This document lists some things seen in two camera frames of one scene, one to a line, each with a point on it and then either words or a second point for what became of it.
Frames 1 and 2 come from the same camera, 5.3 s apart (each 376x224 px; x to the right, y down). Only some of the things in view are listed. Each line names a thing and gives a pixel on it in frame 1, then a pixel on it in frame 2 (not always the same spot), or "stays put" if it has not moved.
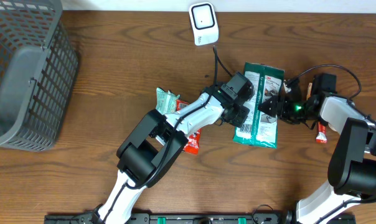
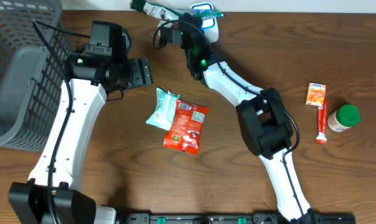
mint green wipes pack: [165, 102] stays put
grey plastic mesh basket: [33, 65] stays put
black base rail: [190, 218] stays put
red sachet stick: [321, 137] stays put
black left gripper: [243, 121] → [143, 74]
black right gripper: [282, 110] → [185, 17]
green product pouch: [259, 128] → [167, 14]
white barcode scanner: [204, 23] stays put
